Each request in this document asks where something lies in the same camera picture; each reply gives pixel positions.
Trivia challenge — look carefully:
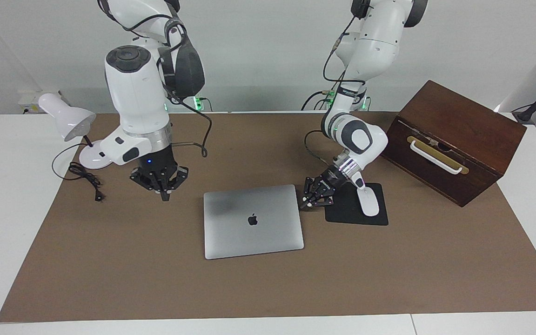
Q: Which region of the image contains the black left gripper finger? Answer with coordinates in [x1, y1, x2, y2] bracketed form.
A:
[302, 176, 320, 196]
[298, 191, 334, 209]

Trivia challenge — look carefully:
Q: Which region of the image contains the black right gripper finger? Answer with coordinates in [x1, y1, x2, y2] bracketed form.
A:
[130, 167, 165, 194]
[161, 166, 189, 202]

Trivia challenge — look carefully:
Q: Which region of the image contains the grey aluminium laptop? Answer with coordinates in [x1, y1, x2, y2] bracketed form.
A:
[203, 184, 305, 261]

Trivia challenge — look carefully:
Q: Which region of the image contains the black mouse pad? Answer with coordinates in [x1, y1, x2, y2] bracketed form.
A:
[324, 182, 389, 227]

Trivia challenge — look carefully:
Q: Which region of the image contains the white computer mouse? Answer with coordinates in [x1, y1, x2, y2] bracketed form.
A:
[356, 185, 381, 218]

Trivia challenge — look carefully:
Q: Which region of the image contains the brown paper table mat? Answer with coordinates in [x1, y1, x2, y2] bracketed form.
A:
[0, 112, 536, 323]

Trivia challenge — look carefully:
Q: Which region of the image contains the white desk lamp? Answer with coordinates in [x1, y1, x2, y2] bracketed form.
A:
[38, 92, 114, 170]

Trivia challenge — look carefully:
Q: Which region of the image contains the white power strip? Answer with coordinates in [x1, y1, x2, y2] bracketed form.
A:
[18, 90, 62, 115]

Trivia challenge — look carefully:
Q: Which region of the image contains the dark brown wooden box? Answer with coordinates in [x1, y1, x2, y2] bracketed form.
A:
[375, 80, 528, 208]

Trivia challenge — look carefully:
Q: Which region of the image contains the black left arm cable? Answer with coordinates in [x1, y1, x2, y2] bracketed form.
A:
[304, 14, 367, 169]

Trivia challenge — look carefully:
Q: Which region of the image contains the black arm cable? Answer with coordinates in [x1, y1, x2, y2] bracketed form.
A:
[98, 0, 213, 159]
[304, 14, 367, 169]

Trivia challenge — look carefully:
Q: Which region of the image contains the black lamp power cable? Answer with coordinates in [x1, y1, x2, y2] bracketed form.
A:
[52, 142, 106, 202]

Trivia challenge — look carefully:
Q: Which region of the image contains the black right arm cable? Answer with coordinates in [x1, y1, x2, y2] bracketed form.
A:
[98, 0, 213, 159]

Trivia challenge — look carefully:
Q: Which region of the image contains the black right base cable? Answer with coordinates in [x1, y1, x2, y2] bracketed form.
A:
[192, 95, 214, 113]

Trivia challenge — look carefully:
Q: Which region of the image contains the black base cable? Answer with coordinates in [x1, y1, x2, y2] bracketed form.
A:
[301, 90, 332, 112]
[192, 95, 214, 113]

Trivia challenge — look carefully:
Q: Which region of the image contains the black left base cable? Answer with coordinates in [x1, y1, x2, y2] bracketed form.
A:
[301, 90, 332, 112]

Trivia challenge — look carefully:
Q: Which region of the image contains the white box handle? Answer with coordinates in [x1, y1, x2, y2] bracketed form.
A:
[409, 140, 463, 175]

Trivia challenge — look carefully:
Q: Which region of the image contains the brass handle plate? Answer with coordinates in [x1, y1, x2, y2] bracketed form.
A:
[406, 135, 470, 175]

